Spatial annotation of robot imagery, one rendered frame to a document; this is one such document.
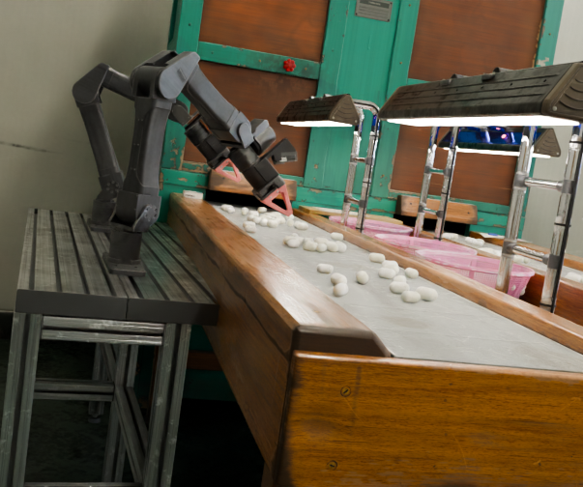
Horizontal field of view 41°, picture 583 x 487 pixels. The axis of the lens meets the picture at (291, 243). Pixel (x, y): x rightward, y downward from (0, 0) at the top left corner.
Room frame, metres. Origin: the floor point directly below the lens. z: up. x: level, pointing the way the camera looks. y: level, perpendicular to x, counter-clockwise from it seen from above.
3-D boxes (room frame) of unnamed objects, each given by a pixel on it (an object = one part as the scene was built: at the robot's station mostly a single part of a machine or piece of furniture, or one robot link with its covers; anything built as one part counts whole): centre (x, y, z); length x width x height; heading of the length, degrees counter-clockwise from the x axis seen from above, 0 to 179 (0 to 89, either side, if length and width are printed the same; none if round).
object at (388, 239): (2.02, -0.35, 0.72); 0.27 x 0.27 x 0.10
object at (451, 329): (1.77, -0.06, 0.73); 1.81 x 0.30 x 0.02; 14
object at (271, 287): (1.72, 0.15, 0.67); 1.81 x 0.12 x 0.19; 14
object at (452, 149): (2.32, -0.48, 0.90); 0.20 x 0.19 x 0.45; 14
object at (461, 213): (2.79, -0.50, 0.83); 0.30 x 0.06 x 0.07; 104
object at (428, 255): (1.75, -0.42, 0.72); 0.27 x 0.27 x 0.10
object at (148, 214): (1.59, 0.33, 0.77); 0.09 x 0.06 x 0.06; 52
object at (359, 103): (2.23, -0.09, 0.90); 0.20 x 0.19 x 0.45; 14
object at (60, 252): (1.94, 0.20, 0.65); 1.20 x 0.90 x 0.04; 19
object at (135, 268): (1.58, 0.34, 0.71); 0.20 x 0.07 x 0.08; 19
